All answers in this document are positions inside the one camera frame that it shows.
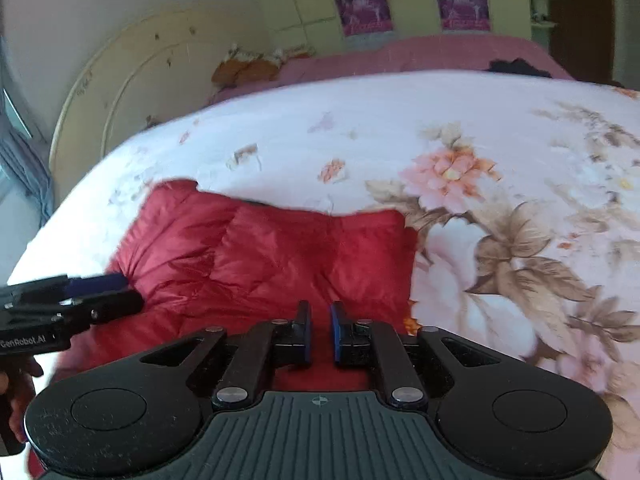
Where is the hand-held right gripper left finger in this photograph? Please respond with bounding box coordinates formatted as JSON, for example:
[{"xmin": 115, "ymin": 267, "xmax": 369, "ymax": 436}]
[{"xmin": 135, "ymin": 300, "xmax": 314, "ymax": 408}]

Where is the pink bed sheet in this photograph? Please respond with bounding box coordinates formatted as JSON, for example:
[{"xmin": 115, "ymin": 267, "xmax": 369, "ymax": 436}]
[{"xmin": 207, "ymin": 35, "xmax": 576, "ymax": 107}]

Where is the brown wooden door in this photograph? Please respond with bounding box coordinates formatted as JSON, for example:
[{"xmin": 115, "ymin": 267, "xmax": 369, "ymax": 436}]
[{"xmin": 544, "ymin": 0, "xmax": 615, "ymax": 83}]

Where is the grey curtain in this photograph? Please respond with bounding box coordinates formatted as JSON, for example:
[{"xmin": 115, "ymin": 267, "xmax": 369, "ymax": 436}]
[{"xmin": 0, "ymin": 87, "xmax": 57, "ymax": 223}]

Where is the white corner shelf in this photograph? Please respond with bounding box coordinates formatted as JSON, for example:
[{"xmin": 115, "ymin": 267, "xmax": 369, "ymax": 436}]
[{"xmin": 524, "ymin": 0, "xmax": 558, "ymax": 48}]

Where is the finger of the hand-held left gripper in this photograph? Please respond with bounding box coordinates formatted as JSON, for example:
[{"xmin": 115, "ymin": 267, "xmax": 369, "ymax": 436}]
[
  {"xmin": 64, "ymin": 273, "xmax": 129, "ymax": 297},
  {"xmin": 60, "ymin": 290, "xmax": 146, "ymax": 330}
]

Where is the dark cloth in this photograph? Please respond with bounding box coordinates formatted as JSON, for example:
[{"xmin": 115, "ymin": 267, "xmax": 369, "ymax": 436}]
[{"xmin": 487, "ymin": 58, "xmax": 554, "ymax": 80}]

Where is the purple wardrobe poster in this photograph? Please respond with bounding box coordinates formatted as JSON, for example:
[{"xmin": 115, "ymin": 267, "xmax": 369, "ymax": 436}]
[
  {"xmin": 331, "ymin": 0, "xmax": 397, "ymax": 37},
  {"xmin": 432, "ymin": 0, "xmax": 493, "ymax": 32}
]

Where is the cream wardrobe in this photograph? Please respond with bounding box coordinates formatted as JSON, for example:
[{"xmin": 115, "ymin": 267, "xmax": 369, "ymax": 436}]
[{"xmin": 242, "ymin": 0, "xmax": 533, "ymax": 58}]

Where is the red puffer jacket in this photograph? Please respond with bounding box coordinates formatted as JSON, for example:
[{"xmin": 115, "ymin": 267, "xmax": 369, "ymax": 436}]
[{"xmin": 27, "ymin": 179, "xmax": 420, "ymax": 477}]

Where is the orange plush toy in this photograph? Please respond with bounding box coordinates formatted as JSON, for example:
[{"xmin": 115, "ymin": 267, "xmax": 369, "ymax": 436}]
[{"xmin": 211, "ymin": 46, "xmax": 316, "ymax": 86}]

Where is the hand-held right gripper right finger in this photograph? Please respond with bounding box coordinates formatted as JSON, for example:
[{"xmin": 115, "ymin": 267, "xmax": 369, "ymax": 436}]
[{"xmin": 327, "ymin": 301, "xmax": 507, "ymax": 408}]

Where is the white floral blanket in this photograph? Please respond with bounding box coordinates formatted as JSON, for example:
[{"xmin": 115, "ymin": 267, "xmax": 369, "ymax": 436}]
[{"xmin": 7, "ymin": 69, "xmax": 640, "ymax": 480}]

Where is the cream bed headboard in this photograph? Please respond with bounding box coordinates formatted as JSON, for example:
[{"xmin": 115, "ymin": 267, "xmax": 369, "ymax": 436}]
[{"xmin": 49, "ymin": 4, "xmax": 273, "ymax": 206}]

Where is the person's left hand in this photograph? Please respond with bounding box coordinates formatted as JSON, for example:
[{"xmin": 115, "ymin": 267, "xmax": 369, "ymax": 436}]
[{"xmin": 0, "ymin": 357, "xmax": 46, "ymax": 445}]

